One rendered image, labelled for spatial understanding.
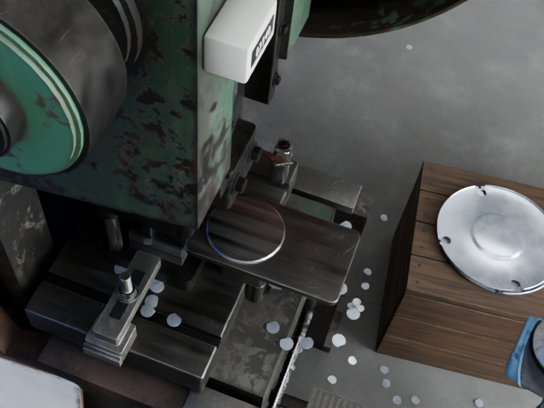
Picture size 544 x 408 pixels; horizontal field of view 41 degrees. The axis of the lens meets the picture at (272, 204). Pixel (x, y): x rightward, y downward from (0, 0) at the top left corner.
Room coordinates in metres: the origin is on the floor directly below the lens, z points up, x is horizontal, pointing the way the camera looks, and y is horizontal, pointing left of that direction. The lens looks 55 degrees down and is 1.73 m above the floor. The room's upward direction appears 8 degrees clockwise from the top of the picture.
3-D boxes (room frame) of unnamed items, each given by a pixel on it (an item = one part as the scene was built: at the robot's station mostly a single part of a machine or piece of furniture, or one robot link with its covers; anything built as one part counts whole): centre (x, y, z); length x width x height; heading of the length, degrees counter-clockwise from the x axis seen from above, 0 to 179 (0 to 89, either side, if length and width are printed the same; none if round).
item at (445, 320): (0.97, -0.54, 0.18); 0.40 x 0.38 x 0.35; 84
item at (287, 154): (0.79, -0.01, 0.75); 0.03 x 0.03 x 0.10; 77
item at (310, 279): (0.61, -0.01, 0.72); 0.25 x 0.14 x 0.14; 77
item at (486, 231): (0.97, -0.53, 0.36); 0.29 x 0.29 x 0.01
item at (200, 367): (0.65, 0.16, 0.67); 0.45 x 0.30 x 0.06; 167
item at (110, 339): (0.48, 0.20, 0.76); 0.17 x 0.06 x 0.10; 167
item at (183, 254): (0.65, 0.15, 0.76); 0.15 x 0.09 x 0.05; 167
